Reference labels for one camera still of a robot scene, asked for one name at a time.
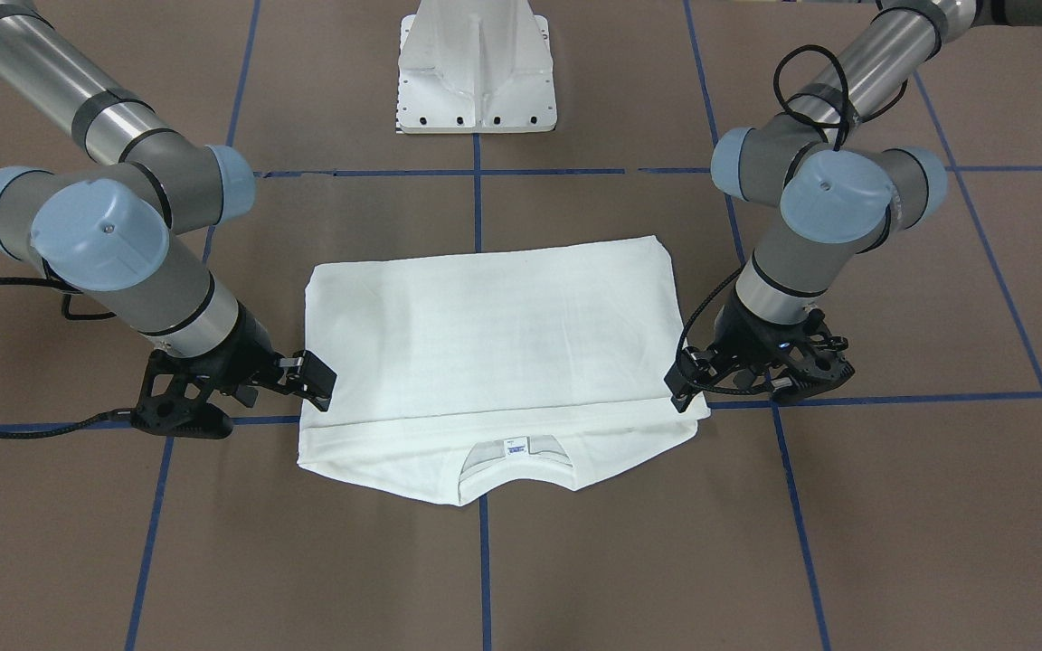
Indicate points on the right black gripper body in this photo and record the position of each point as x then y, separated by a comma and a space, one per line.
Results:
250, 348

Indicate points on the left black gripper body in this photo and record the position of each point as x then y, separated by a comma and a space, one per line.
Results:
738, 336

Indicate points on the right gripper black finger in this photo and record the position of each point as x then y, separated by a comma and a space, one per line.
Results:
305, 375

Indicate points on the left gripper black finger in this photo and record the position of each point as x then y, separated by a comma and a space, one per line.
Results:
685, 380

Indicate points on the white long-sleeve printed shirt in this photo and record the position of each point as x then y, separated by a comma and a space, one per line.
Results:
458, 374

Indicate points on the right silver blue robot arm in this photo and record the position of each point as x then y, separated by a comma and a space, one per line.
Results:
111, 234

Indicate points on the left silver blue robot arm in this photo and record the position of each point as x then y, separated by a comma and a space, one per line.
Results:
833, 204

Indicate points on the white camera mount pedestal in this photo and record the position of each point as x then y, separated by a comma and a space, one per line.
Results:
475, 68

